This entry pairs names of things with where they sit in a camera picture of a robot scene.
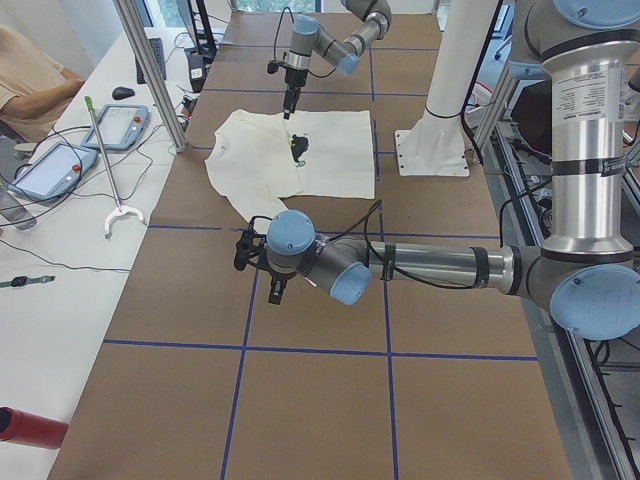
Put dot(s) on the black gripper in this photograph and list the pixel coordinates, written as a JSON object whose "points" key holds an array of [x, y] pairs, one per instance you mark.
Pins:
{"points": [[293, 78], [278, 276]]}

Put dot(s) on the cream long-sleeve cat shirt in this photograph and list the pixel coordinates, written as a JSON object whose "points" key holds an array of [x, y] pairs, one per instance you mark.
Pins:
{"points": [[259, 159]]}

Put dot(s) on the black keyboard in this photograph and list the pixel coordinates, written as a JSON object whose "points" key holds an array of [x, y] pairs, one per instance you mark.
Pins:
{"points": [[157, 51]]}

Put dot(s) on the black computer mouse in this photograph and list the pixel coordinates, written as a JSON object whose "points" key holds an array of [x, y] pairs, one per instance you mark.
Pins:
{"points": [[121, 93]]}

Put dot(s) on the far teach pendant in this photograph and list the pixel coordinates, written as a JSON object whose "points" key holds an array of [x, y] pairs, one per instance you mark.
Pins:
{"points": [[120, 126]]}

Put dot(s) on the teach pendant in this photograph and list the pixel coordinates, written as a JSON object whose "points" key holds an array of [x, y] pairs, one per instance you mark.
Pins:
{"points": [[55, 173], [120, 126]]}

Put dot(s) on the metal reacher grabber tool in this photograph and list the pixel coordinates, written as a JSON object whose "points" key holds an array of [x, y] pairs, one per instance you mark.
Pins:
{"points": [[120, 210]]}

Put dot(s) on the near teach pendant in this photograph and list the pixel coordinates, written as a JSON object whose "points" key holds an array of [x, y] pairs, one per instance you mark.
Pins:
{"points": [[55, 173]]}

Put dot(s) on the person in beige shirt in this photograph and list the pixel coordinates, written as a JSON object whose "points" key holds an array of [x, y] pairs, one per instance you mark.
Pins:
{"points": [[35, 89]]}

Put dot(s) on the green smart watch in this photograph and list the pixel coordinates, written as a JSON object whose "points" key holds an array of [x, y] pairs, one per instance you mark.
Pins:
{"points": [[21, 281]]}

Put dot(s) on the red cylinder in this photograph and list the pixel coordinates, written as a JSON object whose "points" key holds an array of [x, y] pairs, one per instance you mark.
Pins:
{"points": [[28, 429]]}

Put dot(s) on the aluminium frame post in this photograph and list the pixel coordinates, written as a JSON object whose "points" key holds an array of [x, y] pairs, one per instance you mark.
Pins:
{"points": [[141, 48]]}

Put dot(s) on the white camera mast base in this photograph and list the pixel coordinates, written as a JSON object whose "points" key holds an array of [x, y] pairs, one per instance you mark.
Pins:
{"points": [[435, 144]]}

